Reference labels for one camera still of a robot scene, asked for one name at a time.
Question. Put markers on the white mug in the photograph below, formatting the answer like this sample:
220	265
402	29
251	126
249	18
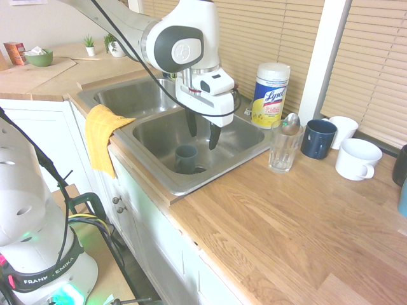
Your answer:
345	130
356	162

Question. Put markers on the green bowl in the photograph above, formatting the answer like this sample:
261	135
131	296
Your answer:
39	59

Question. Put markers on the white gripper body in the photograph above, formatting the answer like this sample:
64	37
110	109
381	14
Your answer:
219	108

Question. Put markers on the stainless steel double sink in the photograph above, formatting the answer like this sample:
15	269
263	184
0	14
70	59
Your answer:
241	139

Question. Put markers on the thin wooden stick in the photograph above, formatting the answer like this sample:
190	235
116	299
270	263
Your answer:
87	58

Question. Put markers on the white window frame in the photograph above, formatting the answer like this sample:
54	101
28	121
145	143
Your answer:
324	57

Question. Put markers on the black stand rod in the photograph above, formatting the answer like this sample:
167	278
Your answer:
51	165

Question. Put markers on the white kitchen cabinet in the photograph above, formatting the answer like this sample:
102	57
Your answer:
149	235

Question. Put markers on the dark grey mug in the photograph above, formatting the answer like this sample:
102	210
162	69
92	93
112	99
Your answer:
186	157

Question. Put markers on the yellow dish towel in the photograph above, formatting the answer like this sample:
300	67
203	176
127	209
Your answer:
98	133

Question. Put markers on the beige window blind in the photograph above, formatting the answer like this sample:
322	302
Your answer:
375	63
264	31

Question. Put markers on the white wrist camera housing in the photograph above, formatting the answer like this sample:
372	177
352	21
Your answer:
219	83

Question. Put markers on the round metal cabinet knob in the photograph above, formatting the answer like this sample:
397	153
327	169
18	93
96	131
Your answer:
121	209
116	199

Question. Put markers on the clear glass tumbler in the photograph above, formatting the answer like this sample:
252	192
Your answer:
284	152

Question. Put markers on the leafy plant in white pot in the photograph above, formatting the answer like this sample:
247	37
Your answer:
116	49

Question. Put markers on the small potted plant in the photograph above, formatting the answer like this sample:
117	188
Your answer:
90	47

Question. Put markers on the black mug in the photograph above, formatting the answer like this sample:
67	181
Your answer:
400	165

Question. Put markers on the orange cardboard box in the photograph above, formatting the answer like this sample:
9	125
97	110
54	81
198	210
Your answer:
14	52

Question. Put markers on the metal spoon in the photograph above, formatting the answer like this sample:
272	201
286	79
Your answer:
291	124

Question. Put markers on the green clamp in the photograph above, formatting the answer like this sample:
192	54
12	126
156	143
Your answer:
95	201

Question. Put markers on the navy blue mug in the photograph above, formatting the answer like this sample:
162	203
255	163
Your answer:
318	139

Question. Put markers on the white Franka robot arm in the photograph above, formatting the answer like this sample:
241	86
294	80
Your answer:
178	35

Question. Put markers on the light blue mug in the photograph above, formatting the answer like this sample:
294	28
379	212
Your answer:
403	203

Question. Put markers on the Lysol wipes canister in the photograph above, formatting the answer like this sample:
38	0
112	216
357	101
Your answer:
270	95

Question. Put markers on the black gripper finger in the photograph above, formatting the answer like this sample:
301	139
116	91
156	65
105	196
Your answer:
214	136
191	125

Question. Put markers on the white paper packet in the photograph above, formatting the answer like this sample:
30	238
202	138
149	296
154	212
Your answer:
35	51

